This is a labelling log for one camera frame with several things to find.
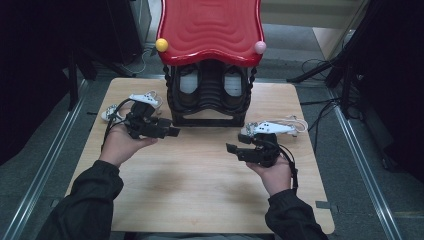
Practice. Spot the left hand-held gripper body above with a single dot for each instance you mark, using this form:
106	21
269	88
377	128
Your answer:
141	125

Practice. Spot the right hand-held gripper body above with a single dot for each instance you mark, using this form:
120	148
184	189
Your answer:
263	150

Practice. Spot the black leather shoe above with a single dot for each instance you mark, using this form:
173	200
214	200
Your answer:
233	85
188	83

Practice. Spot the red and black shoe rack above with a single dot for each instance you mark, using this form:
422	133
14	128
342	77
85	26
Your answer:
210	30

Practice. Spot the person's right hand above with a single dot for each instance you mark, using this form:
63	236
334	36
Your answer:
276	176

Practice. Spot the person's left hand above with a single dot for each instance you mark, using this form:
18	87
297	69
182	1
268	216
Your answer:
120	146

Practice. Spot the black metal stand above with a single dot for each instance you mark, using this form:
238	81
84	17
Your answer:
72	86
345	90

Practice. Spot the grey tape piece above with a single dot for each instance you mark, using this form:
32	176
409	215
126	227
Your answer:
325	205
55	202

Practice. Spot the dark cabinet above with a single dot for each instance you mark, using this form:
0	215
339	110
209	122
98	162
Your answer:
126	26

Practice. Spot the black curtain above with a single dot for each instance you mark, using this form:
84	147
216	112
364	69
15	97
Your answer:
26	66
393	66

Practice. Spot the metal floor rail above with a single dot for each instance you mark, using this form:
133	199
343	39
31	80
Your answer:
43	160
361	160

